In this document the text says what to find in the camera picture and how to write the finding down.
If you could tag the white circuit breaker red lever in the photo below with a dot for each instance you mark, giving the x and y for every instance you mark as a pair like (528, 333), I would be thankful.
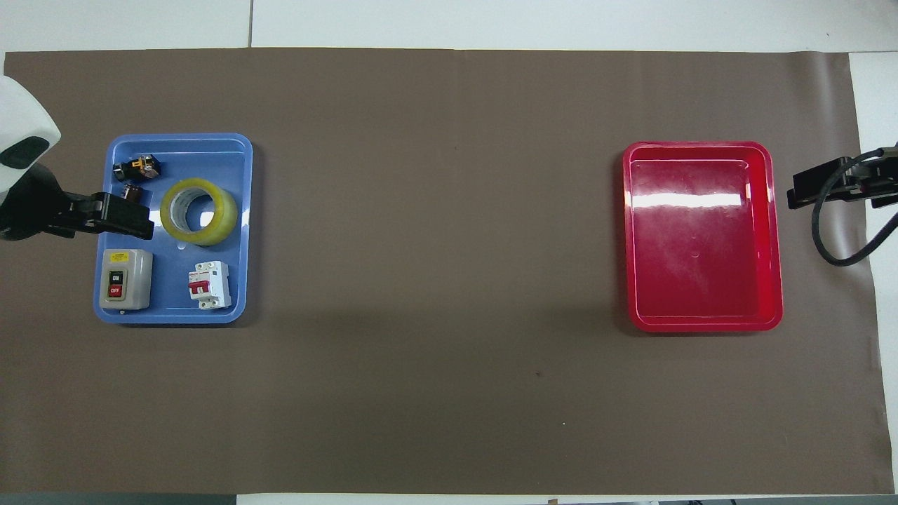
(214, 280)

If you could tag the blue plastic tray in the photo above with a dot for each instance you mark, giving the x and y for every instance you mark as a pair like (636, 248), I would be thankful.
(231, 231)

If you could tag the red plastic tray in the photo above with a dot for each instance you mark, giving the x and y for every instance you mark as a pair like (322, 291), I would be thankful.
(701, 245)

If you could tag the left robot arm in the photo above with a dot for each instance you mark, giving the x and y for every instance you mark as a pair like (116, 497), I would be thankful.
(21, 112)

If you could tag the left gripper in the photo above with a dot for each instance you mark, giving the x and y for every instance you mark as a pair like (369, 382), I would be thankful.
(35, 207)

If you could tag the small black push-button switch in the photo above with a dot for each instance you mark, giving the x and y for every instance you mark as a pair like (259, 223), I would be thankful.
(137, 167)
(132, 190)

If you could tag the clear yellowish tape roll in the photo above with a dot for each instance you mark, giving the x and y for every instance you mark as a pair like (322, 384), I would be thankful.
(226, 210)

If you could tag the grey on-off switch box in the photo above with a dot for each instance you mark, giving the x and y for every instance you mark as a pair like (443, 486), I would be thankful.
(133, 280)

